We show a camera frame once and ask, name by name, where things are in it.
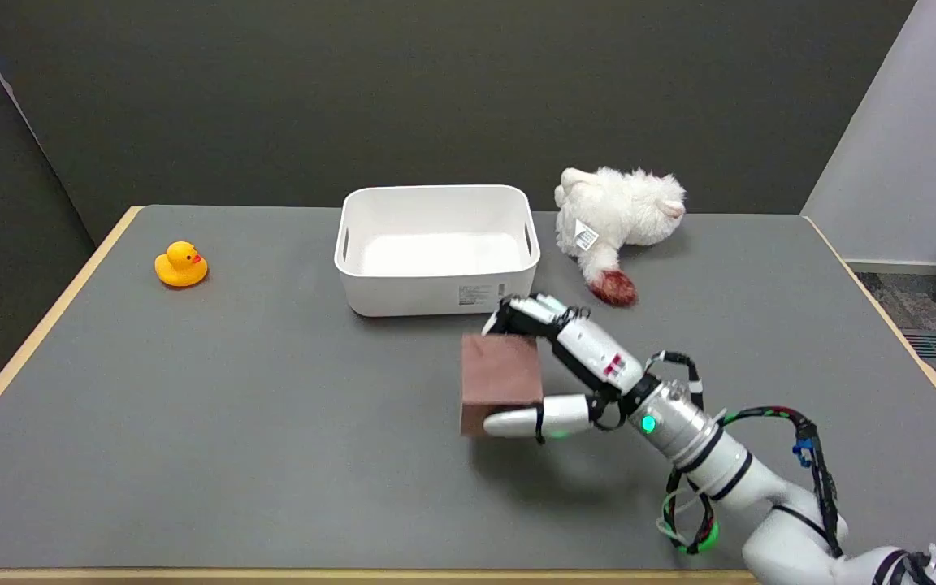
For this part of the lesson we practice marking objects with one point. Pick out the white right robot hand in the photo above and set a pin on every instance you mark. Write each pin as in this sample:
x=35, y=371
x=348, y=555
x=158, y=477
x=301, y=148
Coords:
x=590, y=348

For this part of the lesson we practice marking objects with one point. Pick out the brown wooden cube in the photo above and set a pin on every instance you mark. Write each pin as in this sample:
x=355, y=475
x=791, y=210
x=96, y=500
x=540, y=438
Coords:
x=500, y=382

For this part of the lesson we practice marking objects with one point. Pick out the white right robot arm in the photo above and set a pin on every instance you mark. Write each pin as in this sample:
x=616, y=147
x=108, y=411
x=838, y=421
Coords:
x=728, y=471

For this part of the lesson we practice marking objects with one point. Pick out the white plastic box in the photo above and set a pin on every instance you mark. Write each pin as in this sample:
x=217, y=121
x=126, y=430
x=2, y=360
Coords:
x=435, y=248

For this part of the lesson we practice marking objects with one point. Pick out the white plush toy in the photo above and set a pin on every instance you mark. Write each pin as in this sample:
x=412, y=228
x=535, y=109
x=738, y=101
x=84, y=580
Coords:
x=614, y=219

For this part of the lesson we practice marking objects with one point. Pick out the yellow rubber duck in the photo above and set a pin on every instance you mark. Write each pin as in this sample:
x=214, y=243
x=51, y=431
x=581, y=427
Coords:
x=182, y=265

